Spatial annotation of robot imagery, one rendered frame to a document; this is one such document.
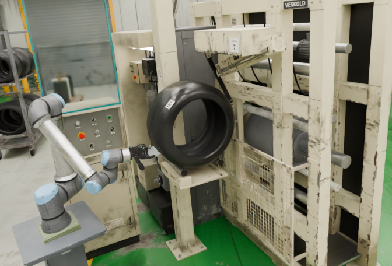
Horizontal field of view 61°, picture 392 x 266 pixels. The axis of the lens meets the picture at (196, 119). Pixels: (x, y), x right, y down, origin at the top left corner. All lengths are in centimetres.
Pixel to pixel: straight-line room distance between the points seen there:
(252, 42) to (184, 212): 150
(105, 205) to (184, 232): 69
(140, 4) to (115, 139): 892
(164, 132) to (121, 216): 116
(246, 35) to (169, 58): 68
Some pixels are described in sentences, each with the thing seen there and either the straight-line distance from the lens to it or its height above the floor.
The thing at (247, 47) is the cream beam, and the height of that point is 168.
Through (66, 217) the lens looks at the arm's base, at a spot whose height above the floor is 68.
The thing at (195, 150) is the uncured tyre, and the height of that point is 93.
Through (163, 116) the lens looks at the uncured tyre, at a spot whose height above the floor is 130.
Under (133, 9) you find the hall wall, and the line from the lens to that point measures 1138.
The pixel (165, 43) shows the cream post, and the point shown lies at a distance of 240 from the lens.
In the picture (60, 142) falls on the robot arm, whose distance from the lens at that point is 211.
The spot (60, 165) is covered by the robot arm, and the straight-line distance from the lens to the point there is 240.
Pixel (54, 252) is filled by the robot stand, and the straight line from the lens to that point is 232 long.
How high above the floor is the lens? 186
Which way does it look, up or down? 17 degrees down
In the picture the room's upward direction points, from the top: 5 degrees counter-clockwise
